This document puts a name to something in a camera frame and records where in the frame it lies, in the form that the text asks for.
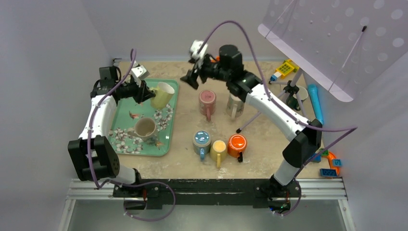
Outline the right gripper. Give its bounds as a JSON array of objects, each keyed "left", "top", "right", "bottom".
[{"left": 180, "top": 54, "right": 230, "bottom": 90}]

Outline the light green mug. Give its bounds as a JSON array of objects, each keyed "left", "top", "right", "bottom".
[{"left": 150, "top": 82, "right": 175, "bottom": 110}]

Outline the tan floral mug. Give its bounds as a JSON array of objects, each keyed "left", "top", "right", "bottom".
[{"left": 127, "top": 117, "right": 158, "bottom": 145}]

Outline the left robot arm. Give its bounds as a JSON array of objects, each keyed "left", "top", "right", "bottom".
[{"left": 67, "top": 64, "right": 155, "bottom": 197}]

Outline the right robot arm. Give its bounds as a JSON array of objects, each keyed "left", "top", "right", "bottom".
[{"left": 181, "top": 40, "right": 322, "bottom": 196}]

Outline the pink mug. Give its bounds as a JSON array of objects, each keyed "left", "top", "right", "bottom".
[{"left": 198, "top": 90, "right": 217, "bottom": 121}]

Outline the beige floral mug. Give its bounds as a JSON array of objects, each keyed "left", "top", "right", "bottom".
[{"left": 226, "top": 94, "right": 244, "bottom": 120}]

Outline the blue mug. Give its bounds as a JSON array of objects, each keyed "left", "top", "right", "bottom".
[{"left": 192, "top": 130, "right": 212, "bottom": 161}]

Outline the yellow mug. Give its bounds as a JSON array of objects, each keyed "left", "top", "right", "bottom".
[{"left": 210, "top": 140, "right": 228, "bottom": 168}]

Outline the orange mug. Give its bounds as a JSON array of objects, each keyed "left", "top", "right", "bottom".
[{"left": 227, "top": 134, "right": 247, "bottom": 163}]

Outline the orange green block toy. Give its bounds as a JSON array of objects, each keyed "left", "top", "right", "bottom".
[{"left": 210, "top": 56, "right": 220, "bottom": 63}]

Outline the tripod stand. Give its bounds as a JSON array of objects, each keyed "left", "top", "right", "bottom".
[{"left": 236, "top": 68, "right": 307, "bottom": 133}]

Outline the blue cylinder toy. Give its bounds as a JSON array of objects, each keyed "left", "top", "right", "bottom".
[{"left": 307, "top": 84, "right": 324, "bottom": 125}]

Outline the green brick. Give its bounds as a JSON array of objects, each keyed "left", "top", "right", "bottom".
[{"left": 319, "top": 148, "right": 329, "bottom": 156}]

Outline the perforated white panel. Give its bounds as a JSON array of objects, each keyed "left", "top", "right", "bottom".
[{"left": 258, "top": 0, "right": 408, "bottom": 102}]

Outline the dark blue brick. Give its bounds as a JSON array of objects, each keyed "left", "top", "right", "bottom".
[{"left": 319, "top": 168, "right": 338, "bottom": 178}]

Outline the cyan brick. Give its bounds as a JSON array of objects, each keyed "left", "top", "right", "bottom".
[{"left": 331, "top": 159, "right": 343, "bottom": 167}]

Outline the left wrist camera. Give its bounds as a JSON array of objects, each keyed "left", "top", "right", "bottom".
[{"left": 131, "top": 65, "right": 150, "bottom": 82}]

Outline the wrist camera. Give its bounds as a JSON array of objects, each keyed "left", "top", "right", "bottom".
[
  {"left": 188, "top": 40, "right": 208, "bottom": 64},
  {"left": 131, "top": 65, "right": 150, "bottom": 82}
]

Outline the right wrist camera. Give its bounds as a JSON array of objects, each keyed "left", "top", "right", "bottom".
[{"left": 188, "top": 40, "right": 208, "bottom": 64}]

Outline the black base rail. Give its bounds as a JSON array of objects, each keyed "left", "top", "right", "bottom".
[{"left": 113, "top": 179, "right": 301, "bottom": 211}]

